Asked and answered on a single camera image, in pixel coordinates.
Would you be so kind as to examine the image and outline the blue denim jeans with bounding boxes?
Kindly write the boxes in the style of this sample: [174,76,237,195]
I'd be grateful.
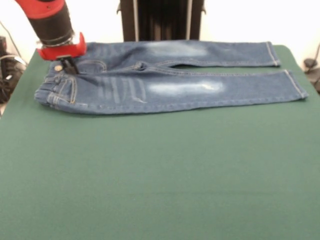
[34,40,309,116]

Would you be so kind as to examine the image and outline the black stand base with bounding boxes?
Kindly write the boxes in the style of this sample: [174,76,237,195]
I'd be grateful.
[0,36,28,104]
[303,58,320,92]

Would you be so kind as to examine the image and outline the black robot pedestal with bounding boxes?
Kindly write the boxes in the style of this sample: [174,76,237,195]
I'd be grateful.
[116,0,207,42]

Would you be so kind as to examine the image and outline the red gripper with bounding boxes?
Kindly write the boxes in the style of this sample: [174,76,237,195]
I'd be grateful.
[36,31,87,75]

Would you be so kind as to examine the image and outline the thin grey cable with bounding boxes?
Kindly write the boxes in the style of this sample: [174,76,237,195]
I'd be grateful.
[0,20,21,58]

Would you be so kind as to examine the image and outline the dark green table cloth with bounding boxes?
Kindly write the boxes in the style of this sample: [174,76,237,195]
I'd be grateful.
[0,44,320,240]

